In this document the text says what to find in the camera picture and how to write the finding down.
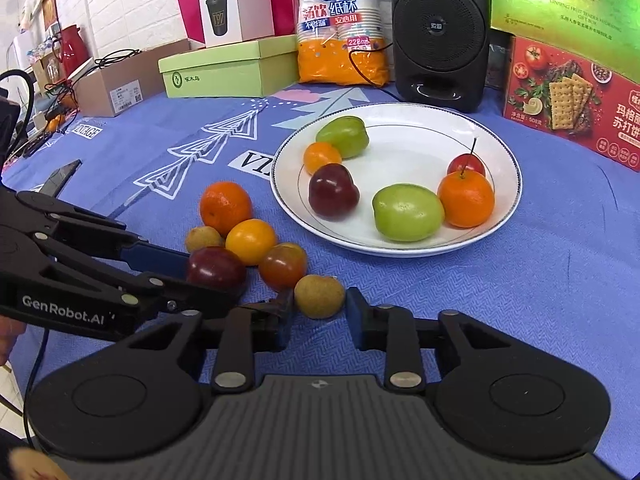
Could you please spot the orange paper cup pack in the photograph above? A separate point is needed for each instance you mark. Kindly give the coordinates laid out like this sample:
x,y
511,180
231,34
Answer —
x,y
340,20

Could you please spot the white box with cup print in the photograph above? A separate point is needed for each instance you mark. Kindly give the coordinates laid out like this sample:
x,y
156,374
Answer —
x,y
235,5

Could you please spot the black speaker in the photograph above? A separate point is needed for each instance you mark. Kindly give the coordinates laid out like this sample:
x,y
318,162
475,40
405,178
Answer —
x,y
440,35

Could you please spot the dark red plum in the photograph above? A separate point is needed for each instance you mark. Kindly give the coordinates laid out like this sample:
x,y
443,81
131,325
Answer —
x,y
216,269

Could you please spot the small yellow-orange citrus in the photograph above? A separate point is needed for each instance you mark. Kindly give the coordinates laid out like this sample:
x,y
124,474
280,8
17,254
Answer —
x,y
251,241

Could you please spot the brown cardboard box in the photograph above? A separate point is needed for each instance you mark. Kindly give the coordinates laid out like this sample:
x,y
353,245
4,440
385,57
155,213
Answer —
x,y
110,90

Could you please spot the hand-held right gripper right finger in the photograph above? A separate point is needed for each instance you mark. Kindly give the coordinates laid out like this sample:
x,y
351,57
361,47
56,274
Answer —
x,y
354,320

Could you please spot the red cherry with stem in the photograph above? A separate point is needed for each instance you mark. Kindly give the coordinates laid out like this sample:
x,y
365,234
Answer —
x,y
472,164

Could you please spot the large orange mandarin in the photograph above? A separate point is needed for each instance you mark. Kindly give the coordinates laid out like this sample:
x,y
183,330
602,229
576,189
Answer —
x,y
465,200

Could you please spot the small brown longan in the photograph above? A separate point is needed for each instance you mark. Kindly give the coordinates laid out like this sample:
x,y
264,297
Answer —
x,y
202,239
319,296

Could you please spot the dark purple plum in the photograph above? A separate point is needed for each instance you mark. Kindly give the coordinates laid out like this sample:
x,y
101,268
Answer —
x,y
333,191

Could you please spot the small green jujube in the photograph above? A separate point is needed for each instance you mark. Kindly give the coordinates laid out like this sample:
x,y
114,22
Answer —
x,y
342,136

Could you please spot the red-brown cherry tomato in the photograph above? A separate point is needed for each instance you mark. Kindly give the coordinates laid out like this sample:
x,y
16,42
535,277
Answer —
x,y
282,266

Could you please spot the blue printed tablecloth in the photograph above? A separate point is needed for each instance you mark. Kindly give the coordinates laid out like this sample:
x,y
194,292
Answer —
x,y
500,310

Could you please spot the large green jujube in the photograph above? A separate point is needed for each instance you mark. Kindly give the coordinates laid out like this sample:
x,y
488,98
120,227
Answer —
x,y
407,211

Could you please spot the red kettle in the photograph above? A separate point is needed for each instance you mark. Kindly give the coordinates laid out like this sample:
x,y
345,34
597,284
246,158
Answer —
x,y
72,52

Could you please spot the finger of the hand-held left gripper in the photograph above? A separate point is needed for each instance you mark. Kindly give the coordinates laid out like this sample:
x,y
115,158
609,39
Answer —
x,y
175,298
155,259

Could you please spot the white round plate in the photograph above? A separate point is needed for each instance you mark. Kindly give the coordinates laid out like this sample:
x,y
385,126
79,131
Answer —
x,y
400,160

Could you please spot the shiny green gift box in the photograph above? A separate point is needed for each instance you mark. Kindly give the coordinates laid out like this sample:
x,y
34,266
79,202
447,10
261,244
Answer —
x,y
565,0

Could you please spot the red cracker box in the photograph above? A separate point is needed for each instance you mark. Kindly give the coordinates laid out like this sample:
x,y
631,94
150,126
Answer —
x,y
565,105

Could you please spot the black smartphone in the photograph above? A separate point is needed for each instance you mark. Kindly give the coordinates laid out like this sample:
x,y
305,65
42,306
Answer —
x,y
60,177

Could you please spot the medium orange mandarin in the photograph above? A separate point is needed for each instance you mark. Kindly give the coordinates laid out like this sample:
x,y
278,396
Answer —
x,y
226,207

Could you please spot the light green cardboard box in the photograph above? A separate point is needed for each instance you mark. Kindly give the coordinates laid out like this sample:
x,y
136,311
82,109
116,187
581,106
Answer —
x,y
225,75

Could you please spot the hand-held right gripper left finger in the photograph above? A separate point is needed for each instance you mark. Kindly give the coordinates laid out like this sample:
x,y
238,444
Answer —
x,y
286,322

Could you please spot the small orange kumquat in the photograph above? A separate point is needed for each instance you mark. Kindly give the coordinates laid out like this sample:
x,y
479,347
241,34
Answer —
x,y
321,156

